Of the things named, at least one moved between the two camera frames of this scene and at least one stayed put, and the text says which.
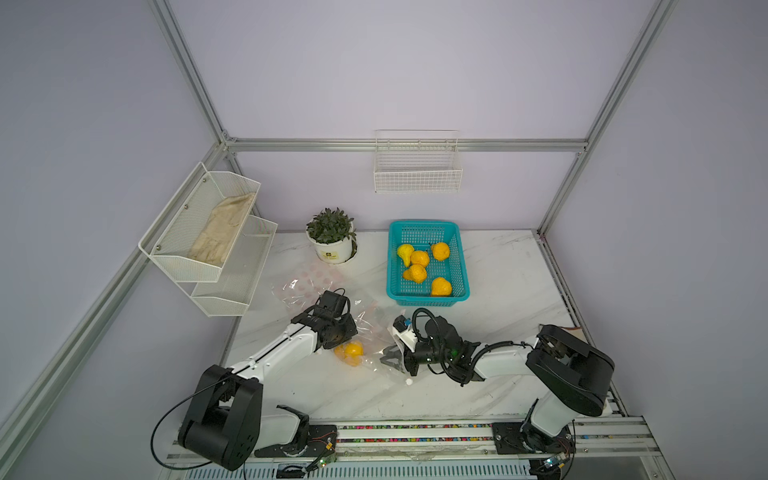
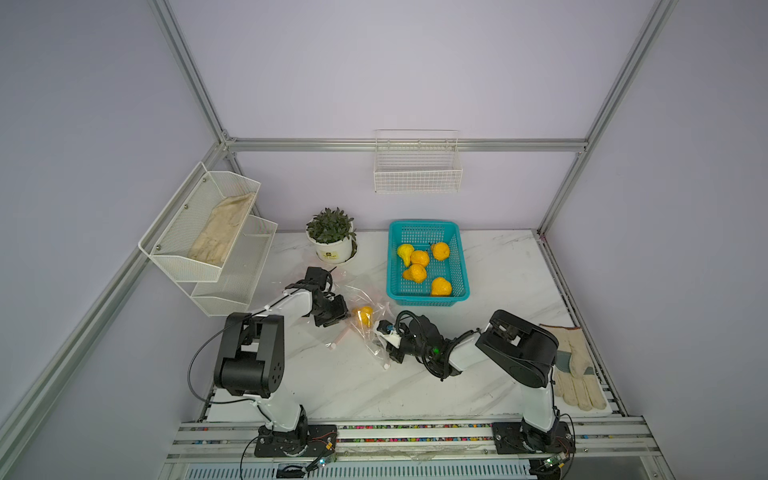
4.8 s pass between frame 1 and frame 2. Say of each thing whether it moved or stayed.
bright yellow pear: stayed
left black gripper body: moved
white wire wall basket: stayed
